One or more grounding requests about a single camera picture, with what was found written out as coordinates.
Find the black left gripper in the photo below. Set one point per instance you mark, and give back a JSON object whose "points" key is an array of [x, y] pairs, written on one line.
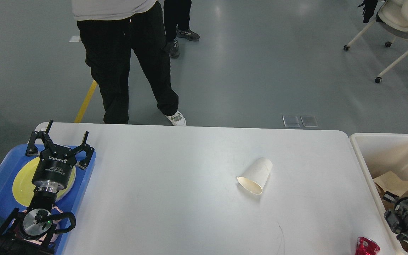
{"points": [[57, 168]]}

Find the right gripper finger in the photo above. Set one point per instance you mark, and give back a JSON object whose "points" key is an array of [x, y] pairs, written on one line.
{"points": [[390, 197]]}

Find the yellow plastic plate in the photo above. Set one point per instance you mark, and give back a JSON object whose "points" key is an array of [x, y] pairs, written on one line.
{"points": [[23, 189]]}

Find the pink HOME mug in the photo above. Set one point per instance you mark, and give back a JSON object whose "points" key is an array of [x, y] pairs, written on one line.
{"points": [[34, 231]]}

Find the brown paper in bin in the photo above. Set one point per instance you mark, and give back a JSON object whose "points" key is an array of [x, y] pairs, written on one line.
{"points": [[390, 182]]}

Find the beige plastic bin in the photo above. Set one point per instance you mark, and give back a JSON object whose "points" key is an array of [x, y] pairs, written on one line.
{"points": [[377, 154]]}

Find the red crumpled wrapper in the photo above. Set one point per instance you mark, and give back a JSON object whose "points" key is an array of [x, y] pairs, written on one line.
{"points": [[366, 246]]}

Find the blue plastic tray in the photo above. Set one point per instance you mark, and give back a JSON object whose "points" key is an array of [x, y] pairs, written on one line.
{"points": [[83, 180]]}

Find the person in grey shirt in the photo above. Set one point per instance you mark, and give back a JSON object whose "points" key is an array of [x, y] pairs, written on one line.
{"points": [[110, 31]]}

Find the white paper cup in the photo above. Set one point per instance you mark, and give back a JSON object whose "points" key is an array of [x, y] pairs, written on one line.
{"points": [[256, 176]]}

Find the white office chair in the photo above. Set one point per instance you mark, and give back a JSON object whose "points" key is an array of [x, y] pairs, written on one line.
{"points": [[393, 17]]}

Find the person in black trousers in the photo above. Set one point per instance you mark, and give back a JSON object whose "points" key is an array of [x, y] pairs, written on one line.
{"points": [[177, 15]]}

